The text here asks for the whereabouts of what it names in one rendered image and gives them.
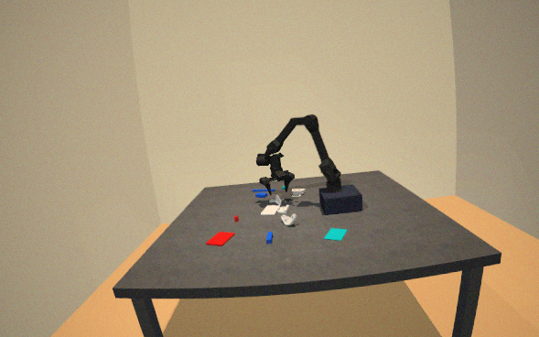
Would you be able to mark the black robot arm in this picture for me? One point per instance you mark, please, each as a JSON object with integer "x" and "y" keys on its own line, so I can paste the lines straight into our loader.
{"x": 328, "y": 168}

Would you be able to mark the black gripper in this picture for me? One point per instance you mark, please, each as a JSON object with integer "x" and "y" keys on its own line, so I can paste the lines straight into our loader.
{"x": 265, "y": 181}

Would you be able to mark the red flat rectangular plate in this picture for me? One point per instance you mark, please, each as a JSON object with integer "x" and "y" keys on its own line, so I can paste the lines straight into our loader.
{"x": 220, "y": 239}

